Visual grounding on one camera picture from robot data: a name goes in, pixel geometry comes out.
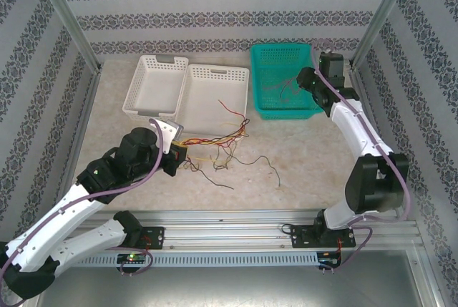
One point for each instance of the aluminium mounting rail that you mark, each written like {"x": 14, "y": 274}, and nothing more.
{"x": 222, "y": 232}

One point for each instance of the teal perforated basket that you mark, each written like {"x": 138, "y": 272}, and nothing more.
{"x": 275, "y": 67}

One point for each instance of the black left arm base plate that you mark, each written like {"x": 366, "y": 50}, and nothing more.
{"x": 155, "y": 237}

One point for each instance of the aluminium frame post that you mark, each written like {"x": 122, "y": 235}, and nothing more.
{"x": 68, "y": 17}
{"x": 381, "y": 17}

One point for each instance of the aluminium side rail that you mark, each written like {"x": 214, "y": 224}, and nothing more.
{"x": 356, "y": 75}
{"x": 78, "y": 142}

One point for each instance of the small white perforated basket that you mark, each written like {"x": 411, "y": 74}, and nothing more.
{"x": 154, "y": 85}

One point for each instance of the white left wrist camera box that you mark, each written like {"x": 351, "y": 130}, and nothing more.
{"x": 168, "y": 130}

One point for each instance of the steel base sheet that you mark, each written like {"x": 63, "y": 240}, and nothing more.
{"x": 229, "y": 285}

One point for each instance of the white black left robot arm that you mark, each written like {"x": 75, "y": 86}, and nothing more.
{"x": 53, "y": 221}

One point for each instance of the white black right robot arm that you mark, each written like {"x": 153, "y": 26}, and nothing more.
{"x": 354, "y": 131}

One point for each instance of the large white perforated basket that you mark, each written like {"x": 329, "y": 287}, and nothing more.
{"x": 207, "y": 99}

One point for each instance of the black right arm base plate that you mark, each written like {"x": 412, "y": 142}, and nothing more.
{"x": 300, "y": 237}

